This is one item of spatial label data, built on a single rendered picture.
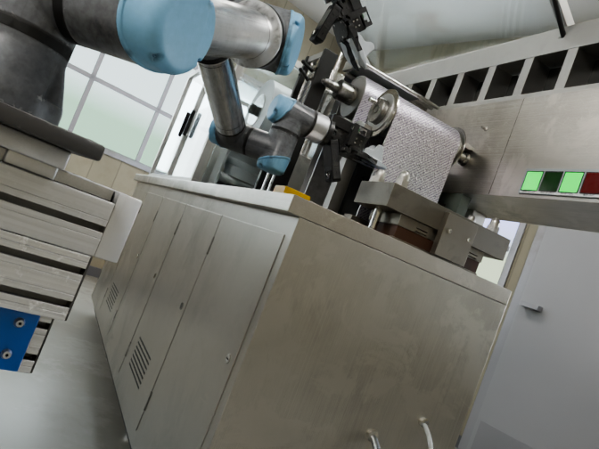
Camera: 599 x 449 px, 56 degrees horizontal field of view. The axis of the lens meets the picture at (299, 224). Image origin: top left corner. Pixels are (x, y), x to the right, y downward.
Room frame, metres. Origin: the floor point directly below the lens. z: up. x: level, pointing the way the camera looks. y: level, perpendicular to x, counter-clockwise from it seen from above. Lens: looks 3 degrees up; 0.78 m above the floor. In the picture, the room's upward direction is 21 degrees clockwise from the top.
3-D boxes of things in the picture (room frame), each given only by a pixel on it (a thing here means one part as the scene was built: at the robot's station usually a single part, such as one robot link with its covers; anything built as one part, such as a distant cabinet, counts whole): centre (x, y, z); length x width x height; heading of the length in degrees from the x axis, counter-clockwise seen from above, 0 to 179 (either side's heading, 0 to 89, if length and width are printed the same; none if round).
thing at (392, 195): (1.47, -0.33, 1.00); 0.40 x 0.16 x 0.06; 114
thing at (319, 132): (1.43, 0.05, 1.11); 0.08 x 0.05 x 0.08; 24
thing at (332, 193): (1.58, -0.05, 1.05); 0.06 x 0.05 x 0.31; 114
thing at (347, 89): (1.78, 0.02, 1.34); 0.06 x 0.06 x 0.06; 24
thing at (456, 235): (1.39, -0.38, 0.97); 0.10 x 0.03 x 0.11; 114
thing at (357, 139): (1.46, -0.02, 1.12); 0.12 x 0.08 x 0.09; 114
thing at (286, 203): (2.44, 0.24, 0.88); 2.52 x 0.66 x 0.04; 24
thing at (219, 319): (2.45, 0.23, 0.43); 2.52 x 0.64 x 0.86; 24
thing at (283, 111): (1.40, 0.12, 1.11); 0.11 x 0.08 x 0.09; 114
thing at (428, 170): (1.56, -0.24, 1.11); 0.23 x 0.01 x 0.18; 114
